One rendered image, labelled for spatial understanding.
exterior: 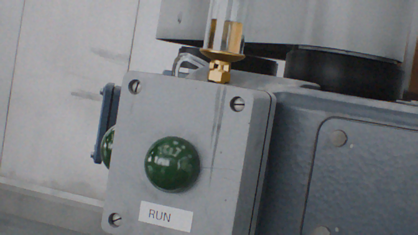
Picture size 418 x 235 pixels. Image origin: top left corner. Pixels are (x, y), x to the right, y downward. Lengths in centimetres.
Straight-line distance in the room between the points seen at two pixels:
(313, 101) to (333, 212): 6
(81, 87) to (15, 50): 68
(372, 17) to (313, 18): 4
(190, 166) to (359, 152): 10
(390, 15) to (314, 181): 17
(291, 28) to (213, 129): 20
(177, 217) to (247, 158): 5
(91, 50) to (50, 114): 60
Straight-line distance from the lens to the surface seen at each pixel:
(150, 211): 45
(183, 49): 97
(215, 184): 43
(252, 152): 44
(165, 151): 43
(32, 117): 661
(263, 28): 67
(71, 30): 647
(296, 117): 47
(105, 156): 47
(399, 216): 46
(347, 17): 58
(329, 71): 58
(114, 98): 95
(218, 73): 51
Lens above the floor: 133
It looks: 3 degrees down
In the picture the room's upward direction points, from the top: 9 degrees clockwise
